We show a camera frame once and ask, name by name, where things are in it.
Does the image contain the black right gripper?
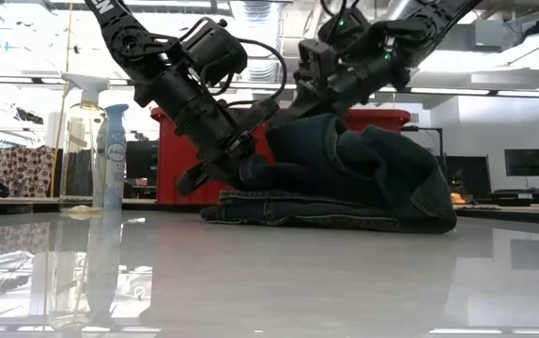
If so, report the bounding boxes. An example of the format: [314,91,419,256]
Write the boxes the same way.
[273,44,414,127]

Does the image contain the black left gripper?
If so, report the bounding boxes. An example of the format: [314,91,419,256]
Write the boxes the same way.
[149,69,281,196]

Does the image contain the blue denim jeans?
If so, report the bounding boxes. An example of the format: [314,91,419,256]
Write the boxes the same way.
[199,112,458,235]

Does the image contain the red plastic laundry bin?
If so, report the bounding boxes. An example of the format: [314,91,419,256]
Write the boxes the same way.
[150,106,412,206]

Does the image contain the blue air freshener spray bottle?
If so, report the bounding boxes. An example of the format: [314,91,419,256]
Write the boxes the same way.
[102,103,131,211]

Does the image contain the long ceiling light strip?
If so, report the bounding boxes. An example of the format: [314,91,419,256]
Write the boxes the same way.
[0,74,539,100]

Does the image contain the clear spray bottle white trigger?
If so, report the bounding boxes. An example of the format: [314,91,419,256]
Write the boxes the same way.
[59,72,111,215]

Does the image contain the black computer monitor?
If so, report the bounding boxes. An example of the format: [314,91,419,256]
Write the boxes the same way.
[445,154,492,198]
[503,148,539,178]

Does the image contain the red white patterned cloth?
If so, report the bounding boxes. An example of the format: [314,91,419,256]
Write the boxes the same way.
[0,145,57,198]

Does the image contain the orange wooden desk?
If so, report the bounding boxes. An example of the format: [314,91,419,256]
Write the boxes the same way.
[0,195,539,219]

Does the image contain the black background desk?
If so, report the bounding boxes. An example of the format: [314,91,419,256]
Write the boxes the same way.
[489,189,539,207]

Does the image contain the black camera cable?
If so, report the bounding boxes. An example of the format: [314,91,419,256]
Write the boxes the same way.
[224,37,288,109]

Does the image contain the silver ribbed air duct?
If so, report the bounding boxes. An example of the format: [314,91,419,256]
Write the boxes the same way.
[243,0,283,85]
[377,0,421,23]

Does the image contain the black thin bracket stand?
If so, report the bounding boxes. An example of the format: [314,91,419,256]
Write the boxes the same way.
[400,125,445,159]

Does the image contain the yellow hanging cord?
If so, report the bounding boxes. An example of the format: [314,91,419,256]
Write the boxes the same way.
[49,0,74,198]

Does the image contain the black aluminium table frame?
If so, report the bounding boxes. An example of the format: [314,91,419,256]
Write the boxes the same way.
[0,201,539,228]

